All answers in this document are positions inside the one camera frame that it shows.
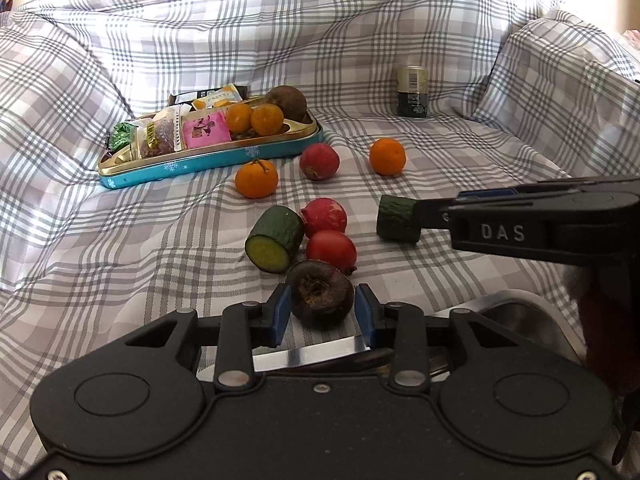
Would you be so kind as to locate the red radish near tray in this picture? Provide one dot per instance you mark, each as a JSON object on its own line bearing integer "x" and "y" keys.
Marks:
{"x": 319, "y": 162}

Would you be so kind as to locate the green wrapped candy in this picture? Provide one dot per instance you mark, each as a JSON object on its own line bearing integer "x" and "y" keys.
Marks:
{"x": 121, "y": 136}

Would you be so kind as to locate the teal and gold tin tray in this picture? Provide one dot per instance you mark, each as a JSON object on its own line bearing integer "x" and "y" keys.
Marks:
{"x": 125, "y": 168}

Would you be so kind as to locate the tangerine in tray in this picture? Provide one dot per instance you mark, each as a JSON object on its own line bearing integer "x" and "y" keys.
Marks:
{"x": 239, "y": 118}
{"x": 267, "y": 119}

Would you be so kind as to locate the pink snack packet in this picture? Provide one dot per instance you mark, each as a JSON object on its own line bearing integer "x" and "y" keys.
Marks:
{"x": 205, "y": 131}

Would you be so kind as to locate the left tangerine in tray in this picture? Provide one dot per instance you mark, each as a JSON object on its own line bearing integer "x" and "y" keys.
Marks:
{"x": 239, "y": 118}

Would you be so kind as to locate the orange tangerine with stem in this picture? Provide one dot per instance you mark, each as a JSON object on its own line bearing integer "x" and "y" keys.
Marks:
{"x": 257, "y": 179}

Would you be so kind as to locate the orange tangerine on right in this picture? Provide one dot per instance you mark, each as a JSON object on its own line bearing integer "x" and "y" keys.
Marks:
{"x": 387, "y": 157}

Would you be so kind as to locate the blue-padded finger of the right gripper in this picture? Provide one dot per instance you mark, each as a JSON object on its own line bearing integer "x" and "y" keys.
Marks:
{"x": 440, "y": 214}
{"x": 557, "y": 185}

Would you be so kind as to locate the right tangerine in tray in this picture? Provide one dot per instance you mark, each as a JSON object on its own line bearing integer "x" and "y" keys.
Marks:
{"x": 267, "y": 119}

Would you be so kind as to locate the silver metal bowl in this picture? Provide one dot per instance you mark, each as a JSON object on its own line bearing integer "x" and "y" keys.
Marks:
{"x": 525, "y": 313}

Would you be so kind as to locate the dark purple passion fruit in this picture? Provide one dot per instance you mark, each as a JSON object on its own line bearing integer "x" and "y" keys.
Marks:
{"x": 321, "y": 295}

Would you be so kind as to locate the brown kiwi in tray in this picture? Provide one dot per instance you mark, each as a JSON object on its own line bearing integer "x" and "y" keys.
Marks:
{"x": 290, "y": 100}

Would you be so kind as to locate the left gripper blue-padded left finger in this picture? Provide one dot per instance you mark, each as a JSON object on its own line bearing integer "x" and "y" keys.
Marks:
{"x": 245, "y": 327}

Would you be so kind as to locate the grey plaid sofa cover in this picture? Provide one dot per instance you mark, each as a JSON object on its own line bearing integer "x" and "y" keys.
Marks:
{"x": 518, "y": 91}

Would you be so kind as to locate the yellow white snack packet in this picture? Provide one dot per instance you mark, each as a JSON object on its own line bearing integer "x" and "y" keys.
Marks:
{"x": 211, "y": 98}

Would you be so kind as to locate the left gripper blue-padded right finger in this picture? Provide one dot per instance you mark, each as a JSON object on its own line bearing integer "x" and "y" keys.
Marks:
{"x": 400, "y": 327}

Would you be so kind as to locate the cucumber piece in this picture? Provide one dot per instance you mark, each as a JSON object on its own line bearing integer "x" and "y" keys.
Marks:
{"x": 395, "y": 222}
{"x": 274, "y": 241}

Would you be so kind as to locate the brown snack in clear wrapper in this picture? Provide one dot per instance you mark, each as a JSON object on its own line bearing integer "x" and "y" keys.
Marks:
{"x": 160, "y": 134}

